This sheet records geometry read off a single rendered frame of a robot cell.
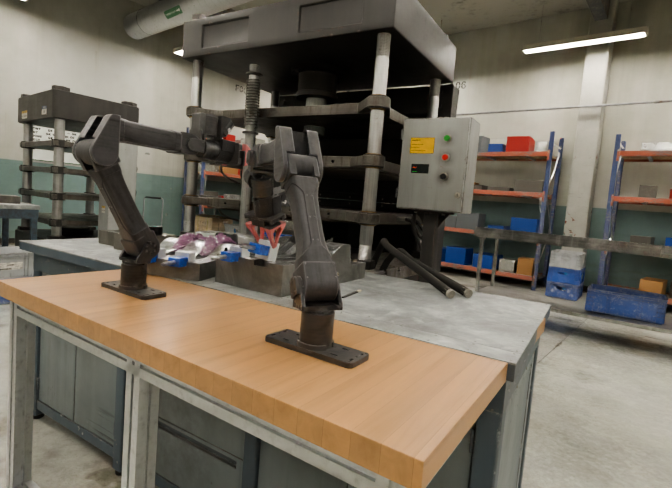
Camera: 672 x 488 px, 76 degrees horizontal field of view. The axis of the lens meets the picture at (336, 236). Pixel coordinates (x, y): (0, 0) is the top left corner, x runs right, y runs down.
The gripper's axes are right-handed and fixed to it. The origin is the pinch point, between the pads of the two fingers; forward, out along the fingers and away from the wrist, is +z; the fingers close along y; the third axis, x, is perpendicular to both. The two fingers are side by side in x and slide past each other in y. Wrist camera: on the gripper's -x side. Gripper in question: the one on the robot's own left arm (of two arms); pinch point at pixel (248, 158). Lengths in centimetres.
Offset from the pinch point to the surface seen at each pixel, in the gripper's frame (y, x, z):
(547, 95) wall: 22, -202, 662
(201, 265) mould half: 0.3, 35.1, -15.3
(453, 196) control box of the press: -45, 4, 76
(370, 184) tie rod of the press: -12, 2, 61
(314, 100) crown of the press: 46, -46, 91
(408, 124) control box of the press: -21, -26, 74
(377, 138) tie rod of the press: -13, -18, 62
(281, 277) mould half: -28.5, 34.3, -11.3
